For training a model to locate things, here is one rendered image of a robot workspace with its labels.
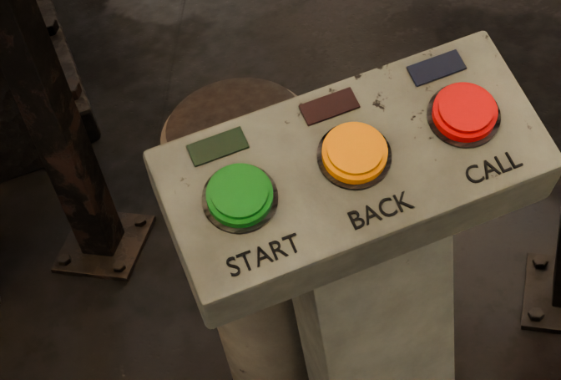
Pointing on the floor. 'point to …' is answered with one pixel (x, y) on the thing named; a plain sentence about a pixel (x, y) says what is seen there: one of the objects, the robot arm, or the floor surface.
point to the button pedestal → (359, 217)
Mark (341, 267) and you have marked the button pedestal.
